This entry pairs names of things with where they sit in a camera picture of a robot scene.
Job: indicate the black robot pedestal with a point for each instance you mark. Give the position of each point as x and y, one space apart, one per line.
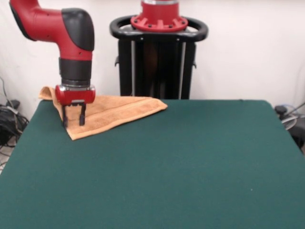
155 71

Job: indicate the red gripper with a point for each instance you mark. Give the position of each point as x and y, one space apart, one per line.
76 95

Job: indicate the black bulky object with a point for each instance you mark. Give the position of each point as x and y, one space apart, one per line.
299 136

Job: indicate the dark green table cloth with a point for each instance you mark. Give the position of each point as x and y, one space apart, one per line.
166 167

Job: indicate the black power adapter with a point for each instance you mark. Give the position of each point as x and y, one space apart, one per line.
14 103

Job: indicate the small black device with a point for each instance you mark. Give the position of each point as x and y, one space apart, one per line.
281 109

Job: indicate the orange terry towel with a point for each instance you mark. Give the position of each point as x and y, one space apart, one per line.
119 109

